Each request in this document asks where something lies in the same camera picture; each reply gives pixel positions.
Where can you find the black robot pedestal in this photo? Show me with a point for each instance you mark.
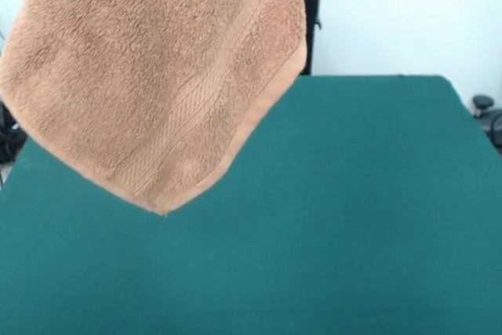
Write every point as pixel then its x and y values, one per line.
pixel 313 17

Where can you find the tan terry towel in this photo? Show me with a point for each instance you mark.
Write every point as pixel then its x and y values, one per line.
pixel 137 76

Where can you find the dark green table cloth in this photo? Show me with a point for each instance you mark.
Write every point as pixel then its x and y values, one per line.
pixel 353 213

